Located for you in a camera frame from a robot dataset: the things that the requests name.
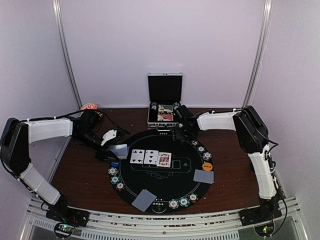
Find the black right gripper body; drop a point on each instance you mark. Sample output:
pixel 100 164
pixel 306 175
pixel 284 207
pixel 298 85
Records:
pixel 184 134

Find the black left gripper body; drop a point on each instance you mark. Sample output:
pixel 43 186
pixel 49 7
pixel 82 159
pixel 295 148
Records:
pixel 101 153

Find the orange chips seat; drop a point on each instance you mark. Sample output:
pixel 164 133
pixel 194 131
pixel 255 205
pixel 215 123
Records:
pixel 195 143
pixel 193 198
pixel 120 186

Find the blue small blind button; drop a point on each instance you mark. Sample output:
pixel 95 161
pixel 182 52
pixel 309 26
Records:
pixel 115 164

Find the grey blue card deck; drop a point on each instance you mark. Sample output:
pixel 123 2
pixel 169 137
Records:
pixel 120 150

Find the blue white chips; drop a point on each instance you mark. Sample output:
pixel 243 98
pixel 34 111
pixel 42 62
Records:
pixel 112 171
pixel 207 156
pixel 173 204

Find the face-up clubs card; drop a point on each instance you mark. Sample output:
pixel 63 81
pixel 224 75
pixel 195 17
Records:
pixel 151 157
pixel 137 156

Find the face-up king card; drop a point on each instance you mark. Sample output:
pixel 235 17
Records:
pixel 164 159

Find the orange big blind button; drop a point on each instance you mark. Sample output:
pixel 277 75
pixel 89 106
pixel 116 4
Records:
pixel 207 166

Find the blue card seat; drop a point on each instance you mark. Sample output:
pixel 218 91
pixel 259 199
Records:
pixel 203 176
pixel 143 200

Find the blue card front seat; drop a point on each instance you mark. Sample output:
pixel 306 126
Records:
pixel 143 200

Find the orange chips front seat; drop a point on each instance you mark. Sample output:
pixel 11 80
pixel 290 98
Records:
pixel 193 198

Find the green chips front seat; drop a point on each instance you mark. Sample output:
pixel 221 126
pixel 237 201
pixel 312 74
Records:
pixel 184 202

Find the blue white chips front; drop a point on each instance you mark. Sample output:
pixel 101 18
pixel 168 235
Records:
pixel 173 204

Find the clear round dealer button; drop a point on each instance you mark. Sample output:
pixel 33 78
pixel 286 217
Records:
pixel 159 206

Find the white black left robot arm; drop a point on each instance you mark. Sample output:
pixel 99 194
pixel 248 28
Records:
pixel 23 140

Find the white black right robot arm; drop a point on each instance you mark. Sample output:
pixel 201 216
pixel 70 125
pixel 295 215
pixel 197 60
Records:
pixel 253 139

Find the red card box in case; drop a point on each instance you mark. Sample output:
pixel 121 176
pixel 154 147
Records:
pixel 165 117

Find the right chip stack in case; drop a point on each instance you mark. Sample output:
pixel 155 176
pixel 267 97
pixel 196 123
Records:
pixel 176 105

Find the chip stack in case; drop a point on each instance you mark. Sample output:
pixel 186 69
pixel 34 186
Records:
pixel 176 105
pixel 154 106

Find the blue card box in case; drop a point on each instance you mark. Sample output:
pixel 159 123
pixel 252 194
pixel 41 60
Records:
pixel 162 108

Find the red floral plate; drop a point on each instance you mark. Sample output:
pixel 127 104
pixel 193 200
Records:
pixel 100 113

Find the left chip stack in case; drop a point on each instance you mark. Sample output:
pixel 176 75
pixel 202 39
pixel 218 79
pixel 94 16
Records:
pixel 154 106

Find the round black poker mat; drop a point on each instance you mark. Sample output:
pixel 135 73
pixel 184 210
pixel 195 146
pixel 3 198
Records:
pixel 167 183

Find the aluminium poker case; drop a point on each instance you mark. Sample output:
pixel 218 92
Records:
pixel 163 89

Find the red white patterned bowl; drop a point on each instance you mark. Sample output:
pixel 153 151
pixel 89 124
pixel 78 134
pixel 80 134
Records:
pixel 89 106

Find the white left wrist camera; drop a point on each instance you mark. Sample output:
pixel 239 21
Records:
pixel 109 135

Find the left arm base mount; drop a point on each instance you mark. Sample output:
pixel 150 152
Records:
pixel 62 213

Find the aluminium front rail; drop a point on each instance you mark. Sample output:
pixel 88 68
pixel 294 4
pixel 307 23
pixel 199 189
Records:
pixel 223 225

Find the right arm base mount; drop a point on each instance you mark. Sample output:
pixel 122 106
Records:
pixel 266 211

